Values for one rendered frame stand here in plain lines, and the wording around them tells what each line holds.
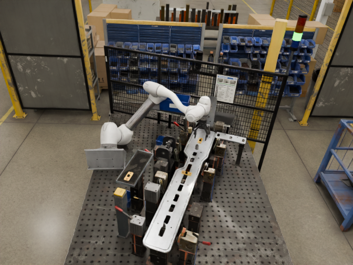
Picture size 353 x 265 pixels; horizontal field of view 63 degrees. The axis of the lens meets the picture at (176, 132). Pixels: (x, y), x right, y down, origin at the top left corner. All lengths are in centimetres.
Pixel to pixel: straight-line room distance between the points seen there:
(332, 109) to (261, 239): 340
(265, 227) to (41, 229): 223
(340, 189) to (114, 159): 266
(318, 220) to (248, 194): 125
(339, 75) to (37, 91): 464
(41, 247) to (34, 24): 282
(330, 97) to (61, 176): 419
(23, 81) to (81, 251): 322
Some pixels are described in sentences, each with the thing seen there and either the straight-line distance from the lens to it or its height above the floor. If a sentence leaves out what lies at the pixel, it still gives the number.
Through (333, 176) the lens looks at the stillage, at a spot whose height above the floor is 16.
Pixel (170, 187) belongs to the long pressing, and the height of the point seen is 100.
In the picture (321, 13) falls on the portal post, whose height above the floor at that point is 136.
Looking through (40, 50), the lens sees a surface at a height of 112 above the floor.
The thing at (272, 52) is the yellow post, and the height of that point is 172.
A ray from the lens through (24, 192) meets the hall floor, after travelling 387.
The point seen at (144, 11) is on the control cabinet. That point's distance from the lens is 904.
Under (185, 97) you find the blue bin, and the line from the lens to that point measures 310.
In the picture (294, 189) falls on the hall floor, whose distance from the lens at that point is 397.
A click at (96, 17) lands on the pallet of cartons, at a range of 663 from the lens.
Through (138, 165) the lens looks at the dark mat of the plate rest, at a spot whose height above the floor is 116.
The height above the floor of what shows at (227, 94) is 124.
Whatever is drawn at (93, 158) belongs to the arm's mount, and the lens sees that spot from 277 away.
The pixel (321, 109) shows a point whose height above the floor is 30.
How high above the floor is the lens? 260
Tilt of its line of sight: 35 degrees down
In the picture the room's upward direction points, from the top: 3 degrees clockwise
